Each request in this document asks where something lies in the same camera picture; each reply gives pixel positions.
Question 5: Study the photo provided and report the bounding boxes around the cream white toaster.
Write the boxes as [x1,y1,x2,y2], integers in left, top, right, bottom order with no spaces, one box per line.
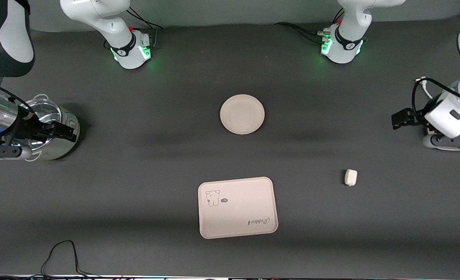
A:
[425,124,460,151]

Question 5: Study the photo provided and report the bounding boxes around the black loose table cable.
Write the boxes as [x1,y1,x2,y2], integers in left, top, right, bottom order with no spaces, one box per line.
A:
[0,240,137,280]

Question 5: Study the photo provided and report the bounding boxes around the black right arm base cables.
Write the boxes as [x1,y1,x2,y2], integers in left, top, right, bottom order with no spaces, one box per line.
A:
[127,7,163,49]

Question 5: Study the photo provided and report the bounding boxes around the white toaster power cable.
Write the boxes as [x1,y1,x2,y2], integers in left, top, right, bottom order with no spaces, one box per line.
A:
[414,77,436,100]

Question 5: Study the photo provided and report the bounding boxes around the black arm base cables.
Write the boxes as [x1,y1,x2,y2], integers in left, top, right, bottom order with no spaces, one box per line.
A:
[275,10,345,44]
[127,7,163,49]

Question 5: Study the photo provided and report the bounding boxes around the black left arm base cables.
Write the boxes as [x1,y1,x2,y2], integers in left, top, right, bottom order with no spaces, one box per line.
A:
[275,10,345,44]

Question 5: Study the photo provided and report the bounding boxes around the glass pot lid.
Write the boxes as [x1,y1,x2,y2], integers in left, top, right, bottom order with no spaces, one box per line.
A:
[23,99,62,149]

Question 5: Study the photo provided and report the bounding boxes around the round beige plate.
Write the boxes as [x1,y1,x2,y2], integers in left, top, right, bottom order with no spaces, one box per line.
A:
[220,94,265,135]

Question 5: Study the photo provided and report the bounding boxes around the beige rectangular rabbit tray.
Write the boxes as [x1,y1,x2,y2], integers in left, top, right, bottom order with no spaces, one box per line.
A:
[198,177,279,239]

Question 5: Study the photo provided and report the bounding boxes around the stainless steel pot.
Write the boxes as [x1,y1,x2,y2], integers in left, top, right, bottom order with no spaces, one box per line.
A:
[18,93,81,162]

